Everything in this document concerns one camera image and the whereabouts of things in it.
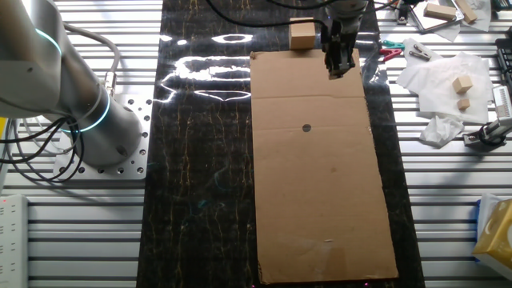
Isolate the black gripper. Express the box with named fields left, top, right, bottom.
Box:
left=321, top=19, right=358, bottom=80

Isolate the large wooden cube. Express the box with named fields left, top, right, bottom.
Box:
left=288, top=16, right=317, bottom=51

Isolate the rectangular wooden block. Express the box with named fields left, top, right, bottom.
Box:
left=422, top=2, right=458, bottom=22

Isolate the long wooden block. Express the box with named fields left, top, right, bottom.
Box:
left=454, top=0, right=479, bottom=24

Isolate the red clothespin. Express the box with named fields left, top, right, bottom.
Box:
left=378, top=47, right=404, bottom=62

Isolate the metal tray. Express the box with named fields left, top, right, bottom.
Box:
left=408, top=0, right=466, bottom=34

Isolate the large white tissue sheet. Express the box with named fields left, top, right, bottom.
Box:
left=395, top=38, right=495, bottom=125

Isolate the white paper piece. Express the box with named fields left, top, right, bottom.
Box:
left=435, top=22, right=463, bottom=43

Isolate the crumpled white tissue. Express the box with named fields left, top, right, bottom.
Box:
left=418, top=114, right=466, bottom=148

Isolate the medium wooden cube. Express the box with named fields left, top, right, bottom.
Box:
left=451, top=74, right=474, bottom=95

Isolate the brown cardboard sheet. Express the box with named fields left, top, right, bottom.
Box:
left=248, top=47, right=400, bottom=286

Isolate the white tissue wad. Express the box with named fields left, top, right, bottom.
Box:
left=463, top=0, right=492, bottom=33

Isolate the black keyboard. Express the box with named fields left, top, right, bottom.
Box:
left=494, top=38, right=512, bottom=87

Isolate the black marble pattern mat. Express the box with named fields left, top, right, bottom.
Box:
left=135, top=0, right=426, bottom=288

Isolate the white pulled tissue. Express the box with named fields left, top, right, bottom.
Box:
left=478, top=193, right=503, bottom=241

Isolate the yellow tissue box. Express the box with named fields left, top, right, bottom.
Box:
left=471, top=198, right=512, bottom=269

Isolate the white power strip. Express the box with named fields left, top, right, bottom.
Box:
left=0, top=194, right=29, bottom=288

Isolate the thick black gripper cable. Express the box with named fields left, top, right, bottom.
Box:
left=205, top=0, right=325, bottom=41

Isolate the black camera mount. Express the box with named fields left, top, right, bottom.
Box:
left=462, top=118, right=512, bottom=152

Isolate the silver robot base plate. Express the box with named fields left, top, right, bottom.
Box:
left=52, top=94, right=154, bottom=181

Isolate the grey base cable with connector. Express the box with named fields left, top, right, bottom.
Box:
left=63, top=23, right=122, bottom=99

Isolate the black base cable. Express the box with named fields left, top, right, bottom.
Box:
left=3, top=118, right=85, bottom=186

